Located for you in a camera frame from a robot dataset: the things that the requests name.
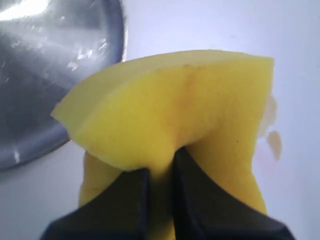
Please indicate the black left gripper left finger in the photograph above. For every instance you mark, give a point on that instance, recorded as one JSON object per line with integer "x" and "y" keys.
{"x": 120, "y": 212}

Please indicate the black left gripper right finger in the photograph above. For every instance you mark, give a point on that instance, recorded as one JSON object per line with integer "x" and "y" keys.
{"x": 202, "y": 210}

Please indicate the yellow sponge block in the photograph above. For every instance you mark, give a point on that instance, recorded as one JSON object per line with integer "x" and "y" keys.
{"x": 138, "y": 113}

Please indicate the round steel plate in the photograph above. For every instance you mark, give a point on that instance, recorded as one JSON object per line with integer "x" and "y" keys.
{"x": 46, "y": 47}

